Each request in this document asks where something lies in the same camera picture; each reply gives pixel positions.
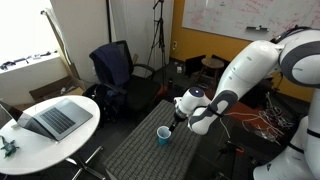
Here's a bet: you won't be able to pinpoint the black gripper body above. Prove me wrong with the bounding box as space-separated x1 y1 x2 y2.
172 111 187 126

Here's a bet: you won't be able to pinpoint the teal blue plastic cup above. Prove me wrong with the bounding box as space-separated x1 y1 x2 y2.
156 125 173 147

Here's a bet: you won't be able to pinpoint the black mesh office chair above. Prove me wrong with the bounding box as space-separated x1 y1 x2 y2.
83 39 164 118

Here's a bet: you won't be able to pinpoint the black flat panel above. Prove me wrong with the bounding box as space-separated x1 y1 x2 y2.
184 54 207 78

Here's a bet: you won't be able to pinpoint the round wooden stool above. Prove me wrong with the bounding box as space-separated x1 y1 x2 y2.
196 57 225 88

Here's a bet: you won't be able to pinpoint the grey open laptop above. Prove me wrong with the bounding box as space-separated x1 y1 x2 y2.
0 97 94 142

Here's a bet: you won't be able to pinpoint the whiteboard eraser tray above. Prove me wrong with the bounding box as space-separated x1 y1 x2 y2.
246 25 270 33

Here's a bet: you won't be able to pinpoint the open cardboard box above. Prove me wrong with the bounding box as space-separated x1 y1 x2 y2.
29 75 84 103

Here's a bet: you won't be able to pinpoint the round white table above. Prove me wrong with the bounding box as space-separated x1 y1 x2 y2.
0 95 106 180

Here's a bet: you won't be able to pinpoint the leaning long board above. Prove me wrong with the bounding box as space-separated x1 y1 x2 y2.
40 8 86 91

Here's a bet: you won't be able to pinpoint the white window counter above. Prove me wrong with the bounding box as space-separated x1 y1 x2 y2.
0 51 69 106

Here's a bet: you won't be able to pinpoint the green toy lizard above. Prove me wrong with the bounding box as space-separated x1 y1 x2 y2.
0 135 20 159

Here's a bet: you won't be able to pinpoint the orange handled bar clamp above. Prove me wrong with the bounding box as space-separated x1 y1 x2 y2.
218 141 246 161

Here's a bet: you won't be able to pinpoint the black camera tripod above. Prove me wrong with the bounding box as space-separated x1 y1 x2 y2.
146 0 168 85

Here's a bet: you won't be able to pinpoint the tangled white cables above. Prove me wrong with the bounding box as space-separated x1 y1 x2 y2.
219 92 295 145

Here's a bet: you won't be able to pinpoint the wall whiteboard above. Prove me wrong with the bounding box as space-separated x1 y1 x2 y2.
181 0 320 56

